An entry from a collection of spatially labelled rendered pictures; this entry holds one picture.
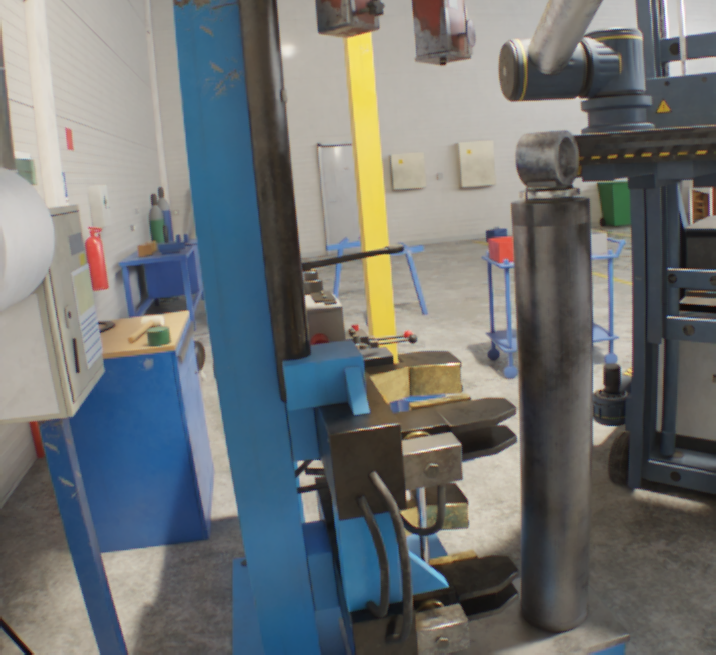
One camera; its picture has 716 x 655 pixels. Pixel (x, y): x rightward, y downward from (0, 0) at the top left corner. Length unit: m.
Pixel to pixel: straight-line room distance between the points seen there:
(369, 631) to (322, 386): 0.57
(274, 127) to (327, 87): 11.13
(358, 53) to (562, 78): 2.31
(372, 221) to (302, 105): 8.39
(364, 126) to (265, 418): 2.83
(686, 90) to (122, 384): 2.59
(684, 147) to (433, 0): 0.78
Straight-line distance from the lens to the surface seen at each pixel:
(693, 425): 3.24
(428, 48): 1.74
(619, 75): 2.14
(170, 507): 3.01
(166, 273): 8.44
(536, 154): 1.66
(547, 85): 2.06
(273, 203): 1.36
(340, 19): 1.43
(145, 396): 2.80
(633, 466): 3.08
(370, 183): 4.12
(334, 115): 12.43
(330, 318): 1.89
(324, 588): 1.84
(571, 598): 2.10
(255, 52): 1.38
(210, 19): 1.52
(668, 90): 2.68
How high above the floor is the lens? 1.58
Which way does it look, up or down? 10 degrees down
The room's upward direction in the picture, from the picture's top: 5 degrees counter-clockwise
